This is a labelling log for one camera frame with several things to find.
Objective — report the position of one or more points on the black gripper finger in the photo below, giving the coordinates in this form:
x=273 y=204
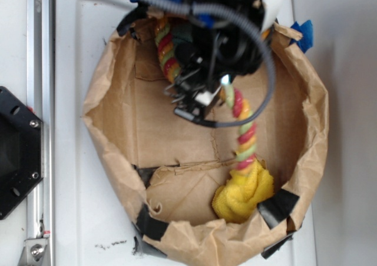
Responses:
x=196 y=106
x=186 y=86

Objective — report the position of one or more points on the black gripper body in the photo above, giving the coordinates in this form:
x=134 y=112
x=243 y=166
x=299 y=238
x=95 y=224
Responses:
x=219 y=47

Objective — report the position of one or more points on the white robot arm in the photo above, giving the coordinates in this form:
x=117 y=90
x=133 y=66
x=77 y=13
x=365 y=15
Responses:
x=262 y=40

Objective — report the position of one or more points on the light blue cloth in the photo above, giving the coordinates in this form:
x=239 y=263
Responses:
x=182 y=34

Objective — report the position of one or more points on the brown paper bag bin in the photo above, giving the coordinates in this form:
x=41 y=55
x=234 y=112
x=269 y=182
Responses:
x=153 y=157

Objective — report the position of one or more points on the black tape top left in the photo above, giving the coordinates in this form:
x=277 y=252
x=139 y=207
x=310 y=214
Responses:
x=138 y=13

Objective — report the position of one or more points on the black tape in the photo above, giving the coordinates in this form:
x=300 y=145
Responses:
x=277 y=208
x=149 y=226
x=138 y=13

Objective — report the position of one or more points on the blue tape right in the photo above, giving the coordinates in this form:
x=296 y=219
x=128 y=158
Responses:
x=306 y=29

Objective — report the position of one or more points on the yellow cloth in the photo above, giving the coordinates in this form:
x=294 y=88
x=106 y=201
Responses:
x=236 y=200

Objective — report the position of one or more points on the black tape bottom right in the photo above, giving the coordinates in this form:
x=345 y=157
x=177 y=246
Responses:
x=277 y=208

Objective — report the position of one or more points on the black tape bottom left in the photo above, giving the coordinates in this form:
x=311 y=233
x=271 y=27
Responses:
x=149 y=226

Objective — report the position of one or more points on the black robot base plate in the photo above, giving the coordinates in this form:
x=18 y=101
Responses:
x=21 y=152

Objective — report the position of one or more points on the aluminium rail frame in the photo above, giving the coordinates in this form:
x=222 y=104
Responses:
x=40 y=97

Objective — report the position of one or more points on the metal corner bracket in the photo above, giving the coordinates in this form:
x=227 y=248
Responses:
x=35 y=253

